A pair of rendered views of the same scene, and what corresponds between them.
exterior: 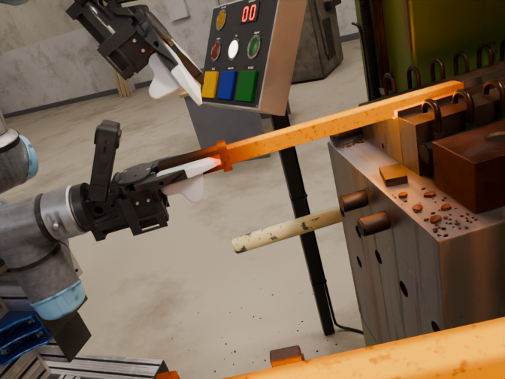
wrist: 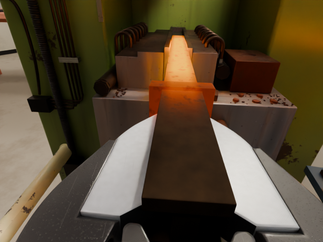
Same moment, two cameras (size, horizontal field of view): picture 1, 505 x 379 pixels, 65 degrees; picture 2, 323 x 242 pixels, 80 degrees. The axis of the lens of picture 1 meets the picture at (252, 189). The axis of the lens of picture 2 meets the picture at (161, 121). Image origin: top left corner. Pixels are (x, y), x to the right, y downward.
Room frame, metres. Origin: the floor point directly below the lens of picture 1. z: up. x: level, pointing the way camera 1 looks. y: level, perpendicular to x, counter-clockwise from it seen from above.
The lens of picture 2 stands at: (0.56, 0.16, 1.07)
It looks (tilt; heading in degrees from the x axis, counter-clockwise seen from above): 31 degrees down; 275
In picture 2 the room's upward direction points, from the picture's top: 1 degrees clockwise
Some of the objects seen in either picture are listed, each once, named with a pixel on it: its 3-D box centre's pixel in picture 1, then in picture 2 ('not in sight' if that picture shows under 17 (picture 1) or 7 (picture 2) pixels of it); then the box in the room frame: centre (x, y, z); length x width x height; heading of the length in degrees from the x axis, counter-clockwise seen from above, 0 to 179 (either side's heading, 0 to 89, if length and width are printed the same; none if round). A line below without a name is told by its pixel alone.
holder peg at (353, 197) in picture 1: (353, 201); not in sight; (0.55, -0.15, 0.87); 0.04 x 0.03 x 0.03; 92
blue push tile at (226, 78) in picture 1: (228, 86); not in sight; (1.09, -0.01, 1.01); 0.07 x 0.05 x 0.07; 27
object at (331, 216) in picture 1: (310, 222); (25, 203); (0.93, -0.13, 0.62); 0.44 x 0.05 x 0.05; 92
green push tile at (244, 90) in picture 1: (247, 86); not in sight; (1.00, -0.06, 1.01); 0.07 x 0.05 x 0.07; 27
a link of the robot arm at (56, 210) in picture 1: (69, 212); not in sight; (0.55, 0.27, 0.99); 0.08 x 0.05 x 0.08; 2
